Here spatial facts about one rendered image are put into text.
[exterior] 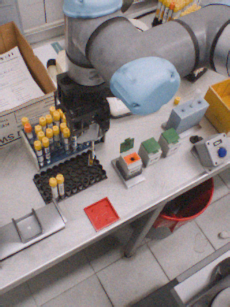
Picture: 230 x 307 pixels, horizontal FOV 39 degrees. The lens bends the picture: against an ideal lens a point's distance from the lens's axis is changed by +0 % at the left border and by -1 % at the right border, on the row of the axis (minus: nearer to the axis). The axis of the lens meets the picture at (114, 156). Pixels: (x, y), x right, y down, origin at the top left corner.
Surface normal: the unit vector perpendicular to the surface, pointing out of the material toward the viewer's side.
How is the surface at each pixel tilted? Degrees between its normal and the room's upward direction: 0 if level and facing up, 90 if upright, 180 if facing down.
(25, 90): 1
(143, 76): 30
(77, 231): 0
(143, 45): 4
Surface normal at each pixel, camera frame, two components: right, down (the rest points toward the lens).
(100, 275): 0.10, -0.49
